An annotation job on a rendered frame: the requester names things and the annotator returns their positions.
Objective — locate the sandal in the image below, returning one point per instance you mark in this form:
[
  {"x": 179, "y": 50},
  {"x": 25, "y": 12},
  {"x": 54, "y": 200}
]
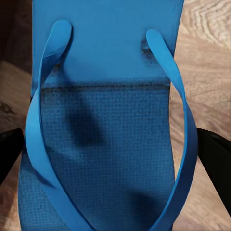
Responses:
[{"x": 97, "y": 152}]

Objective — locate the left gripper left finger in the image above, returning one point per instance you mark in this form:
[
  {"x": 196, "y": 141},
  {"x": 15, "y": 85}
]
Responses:
[{"x": 11, "y": 145}]

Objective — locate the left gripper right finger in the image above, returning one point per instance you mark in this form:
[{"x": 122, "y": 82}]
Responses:
[{"x": 214, "y": 152}]

